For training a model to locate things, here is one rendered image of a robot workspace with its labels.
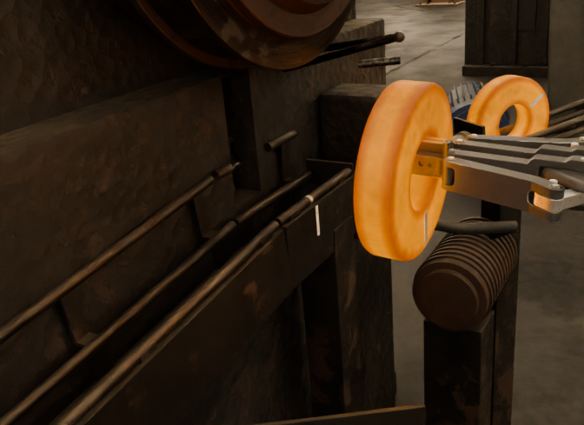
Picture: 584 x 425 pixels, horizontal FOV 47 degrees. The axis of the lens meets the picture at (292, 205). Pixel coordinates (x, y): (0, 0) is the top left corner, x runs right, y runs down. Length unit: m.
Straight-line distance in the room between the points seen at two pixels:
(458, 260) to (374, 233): 0.56
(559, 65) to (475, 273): 2.55
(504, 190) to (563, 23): 3.03
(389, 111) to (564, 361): 1.36
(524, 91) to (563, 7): 2.35
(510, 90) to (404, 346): 0.88
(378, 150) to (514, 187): 0.10
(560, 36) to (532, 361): 2.05
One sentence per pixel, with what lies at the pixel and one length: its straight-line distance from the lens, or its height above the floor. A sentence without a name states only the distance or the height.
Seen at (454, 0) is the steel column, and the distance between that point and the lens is 9.52.
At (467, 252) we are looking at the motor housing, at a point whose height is 0.53.
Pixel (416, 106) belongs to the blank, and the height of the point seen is 0.89.
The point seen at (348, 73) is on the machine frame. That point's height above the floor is 0.80.
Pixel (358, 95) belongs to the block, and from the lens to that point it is 1.01.
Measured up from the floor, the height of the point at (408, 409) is 0.72.
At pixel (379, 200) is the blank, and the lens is 0.52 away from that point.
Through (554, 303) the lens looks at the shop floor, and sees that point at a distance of 2.07.
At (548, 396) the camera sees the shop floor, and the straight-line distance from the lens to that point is 1.71.
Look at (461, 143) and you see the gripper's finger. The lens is 0.58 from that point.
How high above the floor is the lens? 1.02
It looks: 22 degrees down
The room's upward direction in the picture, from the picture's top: 5 degrees counter-clockwise
